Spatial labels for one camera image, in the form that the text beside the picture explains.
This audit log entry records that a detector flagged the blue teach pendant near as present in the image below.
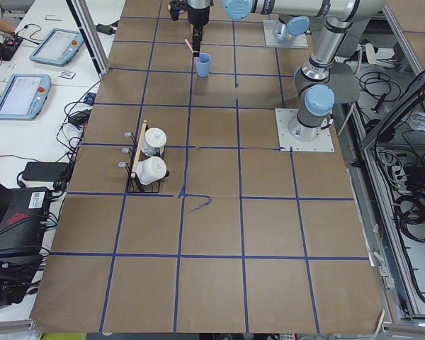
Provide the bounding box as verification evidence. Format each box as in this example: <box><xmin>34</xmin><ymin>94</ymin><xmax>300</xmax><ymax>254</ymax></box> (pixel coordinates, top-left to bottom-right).
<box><xmin>0</xmin><ymin>74</ymin><xmax>52</xmax><ymax>120</ymax></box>

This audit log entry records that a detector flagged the light blue plastic cup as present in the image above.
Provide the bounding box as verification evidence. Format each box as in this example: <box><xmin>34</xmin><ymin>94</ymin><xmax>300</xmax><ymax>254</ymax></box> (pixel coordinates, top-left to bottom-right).
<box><xmin>195</xmin><ymin>52</ymin><xmax>212</xmax><ymax>78</ymax></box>

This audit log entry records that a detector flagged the white mug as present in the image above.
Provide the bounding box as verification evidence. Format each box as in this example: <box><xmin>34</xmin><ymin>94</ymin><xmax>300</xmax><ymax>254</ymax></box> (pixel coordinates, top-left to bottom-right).
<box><xmin>142</xmin><ymin>127</ymin><xmax>167</xmax><ymax>157</ymax></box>
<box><xmin>136</xmin><ymin>156</ymin><xmax>169</xmax><ymax>185</ymax></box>

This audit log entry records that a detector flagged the blue teach pendant far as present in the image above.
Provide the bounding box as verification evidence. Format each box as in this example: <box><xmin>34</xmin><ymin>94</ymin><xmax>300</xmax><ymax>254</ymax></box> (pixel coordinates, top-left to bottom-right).
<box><xmin>29</xmin><ymin>28</ymin><xmax>84</xmax><ymax>67</ymax></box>

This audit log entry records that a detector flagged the white mug near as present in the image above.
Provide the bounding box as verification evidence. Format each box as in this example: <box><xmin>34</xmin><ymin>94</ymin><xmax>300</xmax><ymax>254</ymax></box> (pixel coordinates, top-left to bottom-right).
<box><xmin>136</xmin><ymin>156</ymin><xmax>169</xmax><ymax>185</ymax></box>

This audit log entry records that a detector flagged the grey office chair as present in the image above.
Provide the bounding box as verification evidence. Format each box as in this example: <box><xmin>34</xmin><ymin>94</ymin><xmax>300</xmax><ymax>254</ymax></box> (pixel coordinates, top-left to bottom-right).
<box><xmin>329</xmin><ymin>42</ymin><xmax>378</xmax><ymax>104</ymax></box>

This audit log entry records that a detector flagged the pink chopstick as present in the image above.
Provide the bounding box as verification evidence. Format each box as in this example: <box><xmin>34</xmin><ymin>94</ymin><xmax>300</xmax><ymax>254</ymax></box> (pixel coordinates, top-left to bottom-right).
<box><xmin>184</xmin><ymin>39</ymin><xmax>200</xmax><ymax>63</ymax></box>

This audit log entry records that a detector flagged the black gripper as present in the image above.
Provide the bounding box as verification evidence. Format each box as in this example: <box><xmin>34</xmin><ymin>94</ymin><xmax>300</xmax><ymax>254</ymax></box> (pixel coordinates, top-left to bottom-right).
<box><xmin>187</xmin><ymin>0</ymin><xmax>210</xmax><ymax>57</ymax></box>

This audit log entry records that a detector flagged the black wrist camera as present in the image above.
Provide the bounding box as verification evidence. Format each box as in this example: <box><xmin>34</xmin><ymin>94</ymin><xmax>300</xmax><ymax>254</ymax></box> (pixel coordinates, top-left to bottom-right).
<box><xmin>169</xmin><ymin>0</ymin><xmax>186</xmax><ymax>21</ymax></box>

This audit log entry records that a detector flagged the aluminium frame post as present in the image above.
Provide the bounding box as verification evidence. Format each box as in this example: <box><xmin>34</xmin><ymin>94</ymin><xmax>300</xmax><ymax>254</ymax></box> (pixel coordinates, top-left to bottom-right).
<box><xmin>66</xmin><ymin>0</ymin><xmax>110</xmax><ymax>75</ymax></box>

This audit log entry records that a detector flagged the white mug far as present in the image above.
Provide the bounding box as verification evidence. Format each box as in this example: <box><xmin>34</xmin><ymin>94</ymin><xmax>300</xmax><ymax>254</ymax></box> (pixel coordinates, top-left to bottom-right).
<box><xmin>142</xmin><ymin>127</ymin><xmax>167</xmax><ymax>157</ymax></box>

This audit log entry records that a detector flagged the black wire mug rack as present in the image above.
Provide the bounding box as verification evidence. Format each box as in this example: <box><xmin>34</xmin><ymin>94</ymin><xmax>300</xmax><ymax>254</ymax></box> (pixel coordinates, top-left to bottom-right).
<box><xmin>121</xmin><ymin>145</ymin><xmax>169</xmax><ymax>193</ymax></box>

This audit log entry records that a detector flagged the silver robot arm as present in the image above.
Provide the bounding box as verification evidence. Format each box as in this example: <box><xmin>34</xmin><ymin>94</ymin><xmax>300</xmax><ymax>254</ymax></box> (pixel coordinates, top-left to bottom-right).
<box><xmin>277</xmin><ymin>16</ymin><xmax>310</xmax><ymax>40</ymax></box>
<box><xmin>222</xmin><ymin>1</ymin><xmax>385</xmax><ymax>142</ymax></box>

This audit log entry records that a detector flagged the black computer box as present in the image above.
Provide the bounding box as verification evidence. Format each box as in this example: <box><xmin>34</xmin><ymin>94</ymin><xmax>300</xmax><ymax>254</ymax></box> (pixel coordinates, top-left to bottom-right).
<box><xmin>0</xmin><ymin>184</ymin><xmax>52</xmax><ymax>258</ymax></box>

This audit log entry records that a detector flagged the black power adapter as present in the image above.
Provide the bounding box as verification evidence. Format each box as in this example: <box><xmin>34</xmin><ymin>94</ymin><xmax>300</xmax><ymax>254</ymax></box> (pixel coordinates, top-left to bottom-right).
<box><xmin>21</xmin><ymin>162</ymin><xmax>68</xmax><ymax>182</ymax></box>

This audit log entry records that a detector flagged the blue teach pendant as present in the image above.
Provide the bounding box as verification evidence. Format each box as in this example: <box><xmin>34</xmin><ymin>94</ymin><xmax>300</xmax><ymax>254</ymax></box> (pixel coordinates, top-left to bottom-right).
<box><xmin>29</xmin><ymin>28</ymin><xmax>84</xmax><ymax>67</ymax></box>
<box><xmin>0</xmin><ymin>74</ymin><xmax>52</xmax><ymax>120</ymax></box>

